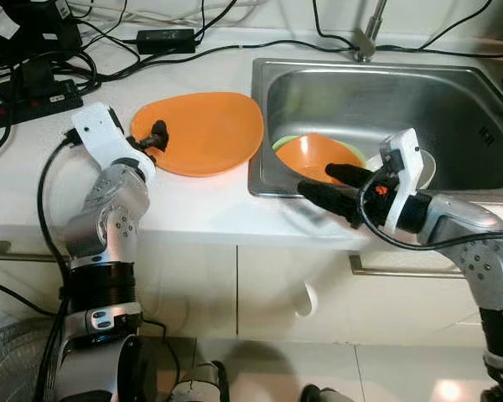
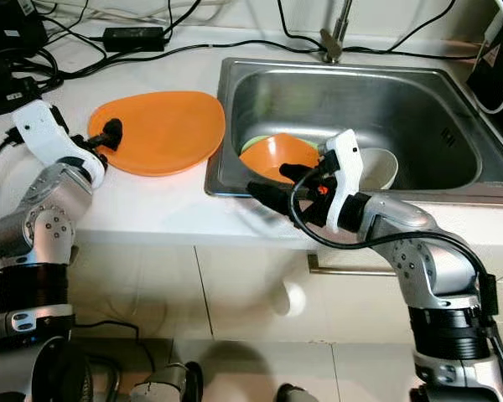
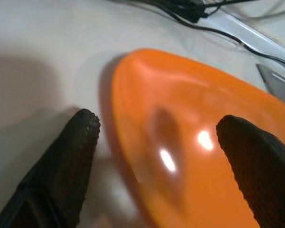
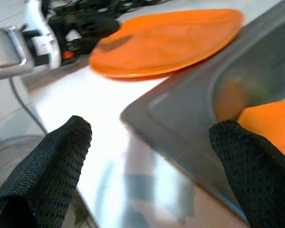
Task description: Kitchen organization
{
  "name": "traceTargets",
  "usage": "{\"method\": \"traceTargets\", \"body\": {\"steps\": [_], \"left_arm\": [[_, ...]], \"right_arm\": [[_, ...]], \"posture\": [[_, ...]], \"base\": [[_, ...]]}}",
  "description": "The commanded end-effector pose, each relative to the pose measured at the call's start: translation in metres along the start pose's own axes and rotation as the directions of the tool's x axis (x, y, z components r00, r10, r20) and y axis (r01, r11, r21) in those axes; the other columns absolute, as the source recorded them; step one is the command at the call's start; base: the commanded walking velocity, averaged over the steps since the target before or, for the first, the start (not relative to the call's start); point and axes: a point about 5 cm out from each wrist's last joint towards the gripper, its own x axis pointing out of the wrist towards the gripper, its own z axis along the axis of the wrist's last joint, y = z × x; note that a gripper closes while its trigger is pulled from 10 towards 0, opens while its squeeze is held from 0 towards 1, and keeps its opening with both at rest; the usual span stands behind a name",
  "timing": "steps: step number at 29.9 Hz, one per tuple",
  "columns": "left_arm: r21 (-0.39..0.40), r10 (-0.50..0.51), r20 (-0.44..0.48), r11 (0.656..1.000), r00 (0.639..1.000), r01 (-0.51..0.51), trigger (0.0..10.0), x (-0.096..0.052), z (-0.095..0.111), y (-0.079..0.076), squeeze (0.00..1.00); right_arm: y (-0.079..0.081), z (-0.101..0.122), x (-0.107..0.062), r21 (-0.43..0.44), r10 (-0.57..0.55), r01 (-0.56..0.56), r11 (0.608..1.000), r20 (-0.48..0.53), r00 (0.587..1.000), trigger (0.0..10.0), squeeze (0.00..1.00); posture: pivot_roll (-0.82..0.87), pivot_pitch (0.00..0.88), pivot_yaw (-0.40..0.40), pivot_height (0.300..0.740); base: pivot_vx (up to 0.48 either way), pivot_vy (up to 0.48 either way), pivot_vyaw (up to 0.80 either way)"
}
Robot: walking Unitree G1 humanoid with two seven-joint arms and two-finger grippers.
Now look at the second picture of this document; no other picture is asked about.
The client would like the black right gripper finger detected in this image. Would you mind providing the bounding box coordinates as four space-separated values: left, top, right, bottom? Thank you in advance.
248 179 319 229
279 162 324 187

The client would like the orange plastic bowl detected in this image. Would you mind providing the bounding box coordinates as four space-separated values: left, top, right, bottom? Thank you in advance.
242 131 324 185

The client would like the orange plastic plate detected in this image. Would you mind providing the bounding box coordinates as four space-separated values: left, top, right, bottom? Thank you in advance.
87 90 226 178

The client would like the light green plate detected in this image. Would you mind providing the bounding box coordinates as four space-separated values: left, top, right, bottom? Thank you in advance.
238 134 277 158

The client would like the white bowl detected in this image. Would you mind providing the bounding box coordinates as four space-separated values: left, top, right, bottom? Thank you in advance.
355 147 400 192

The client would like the black power strip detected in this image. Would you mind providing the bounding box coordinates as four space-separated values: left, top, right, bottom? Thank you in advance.
0 74 39 118

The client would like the black power adapter brick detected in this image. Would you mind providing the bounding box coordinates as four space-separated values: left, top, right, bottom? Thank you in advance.
101 26 168 54

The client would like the stainless steel sink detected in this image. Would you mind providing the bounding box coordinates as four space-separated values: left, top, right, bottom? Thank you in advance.
205 56 503 204

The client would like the black labelled charger stack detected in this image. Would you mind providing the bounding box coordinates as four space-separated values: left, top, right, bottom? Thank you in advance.
0 0 53 61

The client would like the metal faucet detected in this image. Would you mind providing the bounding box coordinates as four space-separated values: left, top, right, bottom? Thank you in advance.
318 0 355 66

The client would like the grey robot right foot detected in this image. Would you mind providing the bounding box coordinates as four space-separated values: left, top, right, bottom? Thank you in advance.
275 383 321 402

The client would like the black appliance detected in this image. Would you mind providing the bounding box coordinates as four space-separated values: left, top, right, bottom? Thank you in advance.
465 10 503 116

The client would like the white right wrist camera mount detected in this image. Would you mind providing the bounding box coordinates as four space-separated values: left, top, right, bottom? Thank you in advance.
316 127 364 235

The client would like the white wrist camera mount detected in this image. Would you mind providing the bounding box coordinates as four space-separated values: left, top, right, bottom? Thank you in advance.
23 99 110 183
316 127 364 235

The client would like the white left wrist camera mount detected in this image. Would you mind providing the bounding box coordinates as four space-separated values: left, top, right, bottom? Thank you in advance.
23 99 110 183

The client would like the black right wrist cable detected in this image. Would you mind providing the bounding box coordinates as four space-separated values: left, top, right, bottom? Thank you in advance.
289 180 503 394

